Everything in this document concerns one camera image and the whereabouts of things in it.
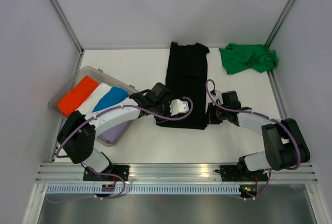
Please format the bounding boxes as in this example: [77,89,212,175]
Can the clear plastic bin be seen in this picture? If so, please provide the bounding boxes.
[48,66,138,146]

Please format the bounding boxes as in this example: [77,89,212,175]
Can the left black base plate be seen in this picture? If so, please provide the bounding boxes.
[83,164,130,181]

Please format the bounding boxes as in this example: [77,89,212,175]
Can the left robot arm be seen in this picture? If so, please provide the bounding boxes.
[56,82,172,180]

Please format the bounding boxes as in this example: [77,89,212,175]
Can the left aluminium frame post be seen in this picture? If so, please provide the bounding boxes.
[35,0,84,53]

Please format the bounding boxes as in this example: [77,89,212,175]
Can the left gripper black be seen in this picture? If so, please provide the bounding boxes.
[153,97,177,123]

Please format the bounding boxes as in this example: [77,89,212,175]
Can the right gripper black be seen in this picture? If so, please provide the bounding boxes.
[201,102,229,124]

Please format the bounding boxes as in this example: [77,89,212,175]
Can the right aluminium frame post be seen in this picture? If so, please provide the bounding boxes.
[265,0,296,48]

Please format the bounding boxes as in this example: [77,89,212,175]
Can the blue rolled t shirt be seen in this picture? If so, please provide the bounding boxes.
[93,87,129,112]

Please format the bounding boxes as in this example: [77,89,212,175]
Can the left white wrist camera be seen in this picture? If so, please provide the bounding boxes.
[170,99,189,116]

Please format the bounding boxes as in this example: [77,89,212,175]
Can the white slotted cable duct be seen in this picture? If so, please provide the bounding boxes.
[46,184,240,195]

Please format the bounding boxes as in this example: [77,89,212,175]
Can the aluminium frame post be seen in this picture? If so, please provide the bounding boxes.
[265,0,296,48]
[35,0,84,53]

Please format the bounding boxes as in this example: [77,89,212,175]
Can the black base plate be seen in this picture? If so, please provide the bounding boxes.
[83,164,130,181]
[214,165,268,183]

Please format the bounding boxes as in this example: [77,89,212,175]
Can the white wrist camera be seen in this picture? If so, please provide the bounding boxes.
[170,99,189,116]
[210,90,223,105]

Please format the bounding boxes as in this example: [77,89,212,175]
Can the green t shirt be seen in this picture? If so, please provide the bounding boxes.
[219,44,279,75]

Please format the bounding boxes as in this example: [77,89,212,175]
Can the aluminium front rail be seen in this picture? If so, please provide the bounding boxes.
[35,162,318,184]

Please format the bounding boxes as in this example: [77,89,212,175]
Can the black t shirt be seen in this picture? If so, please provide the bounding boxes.
[156,42,210,130]

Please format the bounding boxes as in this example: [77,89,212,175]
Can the orange rolled t shirt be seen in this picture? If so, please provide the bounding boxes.
[57,76,99,117]

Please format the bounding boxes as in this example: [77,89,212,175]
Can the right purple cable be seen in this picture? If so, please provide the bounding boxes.
[205,79,303,183]

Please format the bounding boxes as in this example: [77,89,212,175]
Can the lilac rolled t shirt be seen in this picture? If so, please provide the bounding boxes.
[98,122,128,145]

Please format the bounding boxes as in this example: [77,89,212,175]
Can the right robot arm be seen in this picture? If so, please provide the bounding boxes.
[206,90,311,180]

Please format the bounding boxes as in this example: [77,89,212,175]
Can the white rolled t shirt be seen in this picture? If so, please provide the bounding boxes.
[76,83,112,114]

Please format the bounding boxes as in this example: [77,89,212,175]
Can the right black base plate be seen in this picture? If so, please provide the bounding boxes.
[214,165,268,183]

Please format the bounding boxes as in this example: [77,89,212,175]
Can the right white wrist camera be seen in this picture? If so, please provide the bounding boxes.
[210,90,223,105]

